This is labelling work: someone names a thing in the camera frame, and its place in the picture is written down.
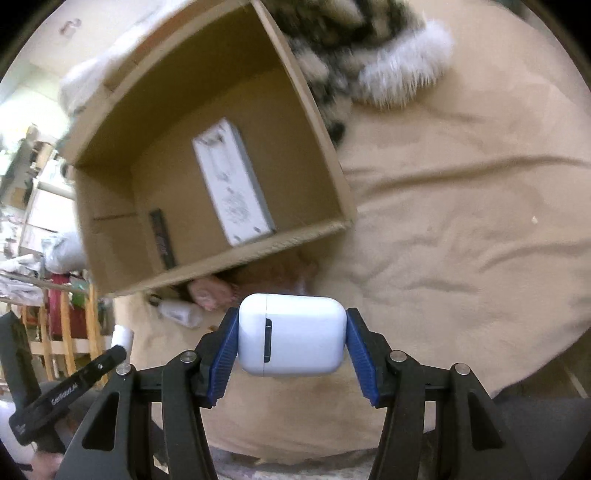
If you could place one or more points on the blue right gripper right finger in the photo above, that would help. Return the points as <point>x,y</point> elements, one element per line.
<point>370,353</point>

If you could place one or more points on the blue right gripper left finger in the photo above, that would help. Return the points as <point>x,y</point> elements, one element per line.
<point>216,352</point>

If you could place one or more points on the white plastic bottle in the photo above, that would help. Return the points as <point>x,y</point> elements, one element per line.
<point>186,314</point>

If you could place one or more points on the pink cloud Hello Kitty case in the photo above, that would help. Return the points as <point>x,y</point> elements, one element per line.
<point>212,293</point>

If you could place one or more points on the white earbuds case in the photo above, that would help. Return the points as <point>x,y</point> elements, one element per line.
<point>288,335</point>

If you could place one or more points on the white remote control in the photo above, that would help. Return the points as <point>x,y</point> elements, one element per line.
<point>232,185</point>

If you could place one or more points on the person's left hand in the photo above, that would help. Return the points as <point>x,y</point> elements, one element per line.
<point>45,465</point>

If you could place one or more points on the wooden chair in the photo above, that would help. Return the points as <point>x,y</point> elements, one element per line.
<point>68,330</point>

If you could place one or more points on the small white bottle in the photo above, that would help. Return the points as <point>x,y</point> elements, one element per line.
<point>122,336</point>

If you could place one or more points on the beige bed blanket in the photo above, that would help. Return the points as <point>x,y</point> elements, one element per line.
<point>472,241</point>

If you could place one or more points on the grey plastic bag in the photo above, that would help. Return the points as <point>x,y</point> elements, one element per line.
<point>64,253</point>

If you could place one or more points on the brown cardboard box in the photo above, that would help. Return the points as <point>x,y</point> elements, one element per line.
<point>131,148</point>

